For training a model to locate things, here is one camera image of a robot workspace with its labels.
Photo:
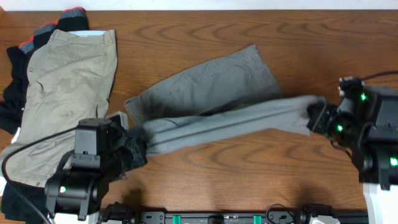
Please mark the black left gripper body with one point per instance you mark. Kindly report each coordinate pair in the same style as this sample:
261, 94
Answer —
126, 158

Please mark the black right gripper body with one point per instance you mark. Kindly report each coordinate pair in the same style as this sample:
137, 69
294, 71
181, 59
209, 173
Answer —
341, 124

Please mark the grey shorts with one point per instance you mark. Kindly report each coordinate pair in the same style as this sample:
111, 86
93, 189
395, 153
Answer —
219, 99

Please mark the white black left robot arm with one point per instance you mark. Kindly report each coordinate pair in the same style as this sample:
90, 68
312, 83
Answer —
100, 157

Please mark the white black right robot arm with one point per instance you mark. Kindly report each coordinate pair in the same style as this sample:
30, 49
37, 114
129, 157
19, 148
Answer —
365, 122

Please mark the khaki shorts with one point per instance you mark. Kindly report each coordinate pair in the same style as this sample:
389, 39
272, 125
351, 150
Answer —
70, 79

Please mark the black garment with red trim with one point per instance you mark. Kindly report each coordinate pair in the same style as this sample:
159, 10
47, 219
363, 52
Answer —
14, 95

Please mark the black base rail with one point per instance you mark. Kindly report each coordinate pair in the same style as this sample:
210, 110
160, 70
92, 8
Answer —
275, 214

